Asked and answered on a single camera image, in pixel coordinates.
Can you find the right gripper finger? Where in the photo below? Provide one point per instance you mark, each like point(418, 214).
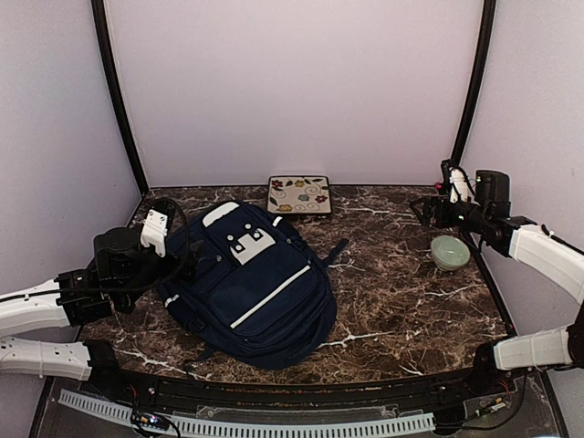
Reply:
point(424, 213)
point(422, 205)

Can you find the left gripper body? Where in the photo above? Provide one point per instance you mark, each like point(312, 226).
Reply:
point(132, 287)

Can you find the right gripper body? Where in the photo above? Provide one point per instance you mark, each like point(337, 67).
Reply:
point(474, 221)

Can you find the navy blue student backpack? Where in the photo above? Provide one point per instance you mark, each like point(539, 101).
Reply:
point(256, 291)

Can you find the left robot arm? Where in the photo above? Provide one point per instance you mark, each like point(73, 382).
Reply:
point(36, 308)

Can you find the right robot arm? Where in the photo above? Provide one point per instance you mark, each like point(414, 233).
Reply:
point(540, 255)

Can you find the green ceramic bowl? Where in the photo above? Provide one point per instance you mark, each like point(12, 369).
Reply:
point(449, 253)

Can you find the floral pattern notebook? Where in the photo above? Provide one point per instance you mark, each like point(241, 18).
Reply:
point(297, 194)

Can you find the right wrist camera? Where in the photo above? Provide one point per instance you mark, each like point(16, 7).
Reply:
point(486, 187)

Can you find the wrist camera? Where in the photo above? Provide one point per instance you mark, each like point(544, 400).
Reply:
point(157, 225)
point(486, 187)

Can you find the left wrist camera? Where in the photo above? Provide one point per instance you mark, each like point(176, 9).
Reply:
point(157, 225)

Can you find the black front rail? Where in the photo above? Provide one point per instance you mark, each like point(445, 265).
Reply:
point(327, 379)

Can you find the right black frame post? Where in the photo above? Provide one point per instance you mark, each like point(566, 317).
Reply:
point(476, 79)

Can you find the black frame post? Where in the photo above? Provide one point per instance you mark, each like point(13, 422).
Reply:
point(115, 94)
point(476, 79)

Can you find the white slotted cable duct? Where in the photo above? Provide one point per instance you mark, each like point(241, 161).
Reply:
point(211, 421)

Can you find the left black frame post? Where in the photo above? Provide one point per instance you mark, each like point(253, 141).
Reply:
point(115, 94)

